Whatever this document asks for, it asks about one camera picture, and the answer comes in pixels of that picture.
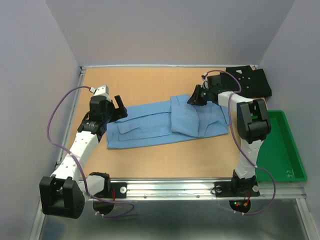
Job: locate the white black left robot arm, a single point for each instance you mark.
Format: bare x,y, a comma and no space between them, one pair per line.
66,191

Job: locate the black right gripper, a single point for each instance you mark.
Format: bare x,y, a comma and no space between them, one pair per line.
195,99

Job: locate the light blue long sleeve shirt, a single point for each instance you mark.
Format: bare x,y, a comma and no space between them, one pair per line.
167,122

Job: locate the folded black shirt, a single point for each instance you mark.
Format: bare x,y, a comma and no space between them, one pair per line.
254,83

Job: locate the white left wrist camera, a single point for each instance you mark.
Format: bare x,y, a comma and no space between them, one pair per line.
102,90

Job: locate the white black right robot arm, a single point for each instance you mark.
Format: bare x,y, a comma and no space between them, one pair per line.
252,126

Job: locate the aluminium table frame rail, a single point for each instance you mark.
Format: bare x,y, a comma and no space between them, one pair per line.
169,186

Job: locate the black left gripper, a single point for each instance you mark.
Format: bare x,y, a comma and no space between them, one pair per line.
120,112

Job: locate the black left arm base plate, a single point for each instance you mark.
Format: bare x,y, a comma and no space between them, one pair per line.
118,190

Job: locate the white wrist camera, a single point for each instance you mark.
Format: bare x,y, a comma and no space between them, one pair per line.
204,78
102,90

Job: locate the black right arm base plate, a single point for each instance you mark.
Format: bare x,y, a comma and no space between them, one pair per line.
226,189

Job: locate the green plastic tray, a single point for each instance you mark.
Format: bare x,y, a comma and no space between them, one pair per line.
279,154

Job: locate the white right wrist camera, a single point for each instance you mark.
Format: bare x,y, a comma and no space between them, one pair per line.
204,78

